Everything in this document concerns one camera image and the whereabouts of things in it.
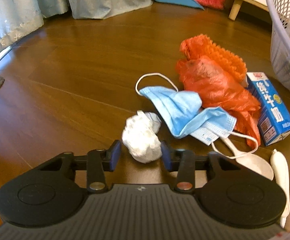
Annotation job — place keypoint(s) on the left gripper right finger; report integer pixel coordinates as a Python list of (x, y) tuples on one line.
[(183, 162)]

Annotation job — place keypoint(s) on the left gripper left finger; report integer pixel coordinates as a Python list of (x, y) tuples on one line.
[(98, 162)]

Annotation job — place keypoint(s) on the blue surgical face mask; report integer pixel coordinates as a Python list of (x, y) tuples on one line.
[(184, 115)]

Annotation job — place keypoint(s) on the white tissue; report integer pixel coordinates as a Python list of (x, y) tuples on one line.
[(140, 137)]

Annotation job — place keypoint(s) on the beige plastic spoon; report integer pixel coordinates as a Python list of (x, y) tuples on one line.
[(250, 160)]

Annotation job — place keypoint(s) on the orange plastic bag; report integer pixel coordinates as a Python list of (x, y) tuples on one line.
[(217, 88)]

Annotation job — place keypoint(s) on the white brush handle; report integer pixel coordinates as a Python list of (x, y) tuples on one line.
[(281, 172)]

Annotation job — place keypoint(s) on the blue milk carton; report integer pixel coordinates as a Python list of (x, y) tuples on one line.
[(274, 122)]

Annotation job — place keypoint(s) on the orange foam fruit net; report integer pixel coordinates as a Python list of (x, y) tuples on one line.
[(201, 45)]

